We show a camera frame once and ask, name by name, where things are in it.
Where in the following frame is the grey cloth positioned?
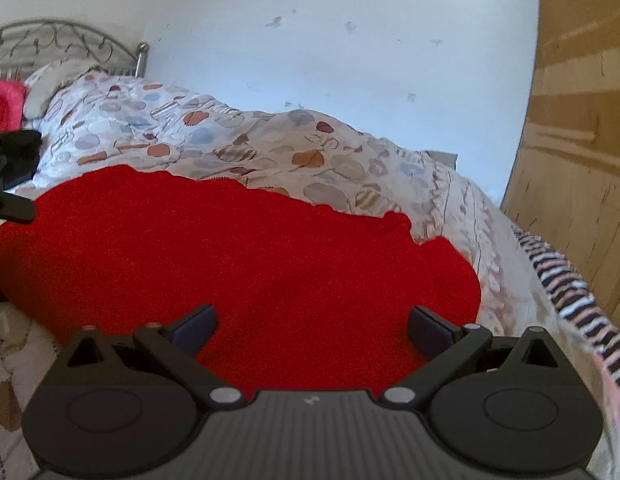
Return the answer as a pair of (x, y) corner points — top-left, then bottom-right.
(424, 150), (459, 173)

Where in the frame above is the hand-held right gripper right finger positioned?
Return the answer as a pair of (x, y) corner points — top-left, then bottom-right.
(377, 305), (571, 408)

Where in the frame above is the red knitted sweater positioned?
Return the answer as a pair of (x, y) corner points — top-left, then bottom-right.
(0, 164), (483, 396)

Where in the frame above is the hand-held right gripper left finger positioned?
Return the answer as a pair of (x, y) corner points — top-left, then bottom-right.
(54, 303), (247, 408)

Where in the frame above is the metal scrollwork headboard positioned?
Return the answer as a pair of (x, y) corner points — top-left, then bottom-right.
(0, 19), (151, 81)

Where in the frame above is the pink shiny cloth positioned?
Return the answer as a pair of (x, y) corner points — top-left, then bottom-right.
(0, 76), (28, 133)

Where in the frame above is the worn wooden board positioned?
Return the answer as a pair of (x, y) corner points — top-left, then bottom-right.
(500, 0), (620, 333)

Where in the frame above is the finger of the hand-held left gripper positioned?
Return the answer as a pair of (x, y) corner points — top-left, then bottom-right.
(0, 189), (36, 225)

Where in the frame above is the striped bed sheet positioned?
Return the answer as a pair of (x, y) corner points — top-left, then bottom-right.
(511, 224), (620, 480)

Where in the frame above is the patterned white duvet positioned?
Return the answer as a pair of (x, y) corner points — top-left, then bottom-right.
(0, 57), (611, 480)

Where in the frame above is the black garment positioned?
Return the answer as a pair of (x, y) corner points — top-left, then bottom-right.
(0, 129), (43, 192)

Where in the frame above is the beige pillow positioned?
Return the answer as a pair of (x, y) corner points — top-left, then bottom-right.
(22, 57), (103, 121)

